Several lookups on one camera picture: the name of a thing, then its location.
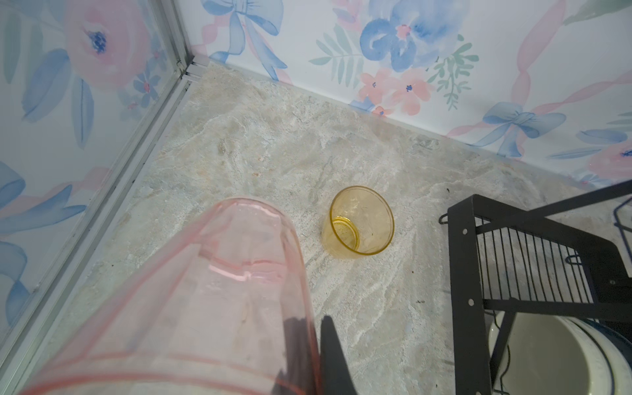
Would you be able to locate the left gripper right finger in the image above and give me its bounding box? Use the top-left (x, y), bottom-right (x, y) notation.
top-left (320, 315), bottom-right (357, 395)

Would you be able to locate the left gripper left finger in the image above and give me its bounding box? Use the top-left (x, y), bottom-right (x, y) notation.
top-left (271, 318), bottom-right (319, 394)

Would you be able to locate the pink glass cup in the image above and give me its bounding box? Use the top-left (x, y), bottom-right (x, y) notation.
top-left (24, 198), bottom-right (315, 394)

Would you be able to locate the yellow glass cup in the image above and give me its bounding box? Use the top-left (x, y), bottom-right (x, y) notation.
top-left (321, 185), bottom-right (395, 259)

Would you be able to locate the black wire dish rack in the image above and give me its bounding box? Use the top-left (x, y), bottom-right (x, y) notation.
top-left (439, 182), bottom-right (631, 394)

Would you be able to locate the cream ribbed bowl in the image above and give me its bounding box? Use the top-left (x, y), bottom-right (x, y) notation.
top-left (492, 314), bottom-right (616, 394)

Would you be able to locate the white blue floral bowl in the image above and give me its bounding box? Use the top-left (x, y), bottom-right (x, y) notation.
top-left (567, 318), bottom-right (631, 394)

